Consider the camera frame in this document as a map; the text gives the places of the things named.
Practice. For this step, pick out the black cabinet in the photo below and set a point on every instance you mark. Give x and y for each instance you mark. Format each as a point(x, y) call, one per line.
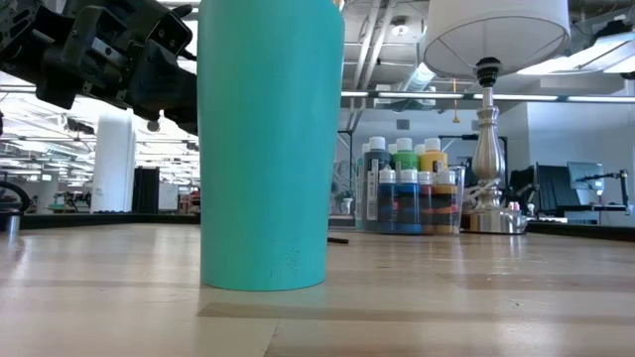
point(146, 191)

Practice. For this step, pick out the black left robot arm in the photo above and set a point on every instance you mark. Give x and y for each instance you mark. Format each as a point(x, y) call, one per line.
point(15, 30)

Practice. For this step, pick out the clear plastic bin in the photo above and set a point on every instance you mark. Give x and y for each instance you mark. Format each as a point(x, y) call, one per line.
point(461, 198)

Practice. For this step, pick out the green plastic cup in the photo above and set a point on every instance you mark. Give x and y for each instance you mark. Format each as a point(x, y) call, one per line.
point(270, 149)

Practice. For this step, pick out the monitor on arm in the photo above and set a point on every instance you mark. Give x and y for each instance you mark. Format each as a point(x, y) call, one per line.
point(585, 178)

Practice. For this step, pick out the small brown paint bottle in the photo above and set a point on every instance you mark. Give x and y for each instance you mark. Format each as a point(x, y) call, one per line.
point(426, 208)

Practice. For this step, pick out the thin black paint brush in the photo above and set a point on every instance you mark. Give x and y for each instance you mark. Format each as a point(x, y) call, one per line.
point(338, 240)

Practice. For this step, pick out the table lamp white shade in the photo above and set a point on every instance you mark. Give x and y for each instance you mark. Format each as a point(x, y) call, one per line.
point(496, 39)

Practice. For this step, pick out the black frame stand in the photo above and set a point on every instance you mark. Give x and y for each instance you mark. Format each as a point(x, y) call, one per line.
point(343, 132)

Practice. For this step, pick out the small blue paint bottle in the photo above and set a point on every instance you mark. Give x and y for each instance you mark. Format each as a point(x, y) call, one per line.
point(409, 208)
point(388, 208)

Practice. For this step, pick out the teal paint bottle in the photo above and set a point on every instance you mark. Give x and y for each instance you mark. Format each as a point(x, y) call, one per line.
point(360, 198)

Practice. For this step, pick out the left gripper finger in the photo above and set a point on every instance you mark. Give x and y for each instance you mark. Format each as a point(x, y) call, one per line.
point(164, 89)

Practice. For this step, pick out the dark background panels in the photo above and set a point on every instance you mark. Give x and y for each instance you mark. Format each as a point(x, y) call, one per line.
point(541, 191)

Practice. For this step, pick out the white pillar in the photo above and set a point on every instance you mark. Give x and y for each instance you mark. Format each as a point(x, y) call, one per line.
point(114, 168)

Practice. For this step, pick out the long ceiling light bar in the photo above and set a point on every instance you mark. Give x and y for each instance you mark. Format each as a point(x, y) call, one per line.
point(421, 94)

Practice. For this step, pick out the black round ceiling fixture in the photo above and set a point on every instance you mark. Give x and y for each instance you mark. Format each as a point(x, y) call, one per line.
point(153, 127)

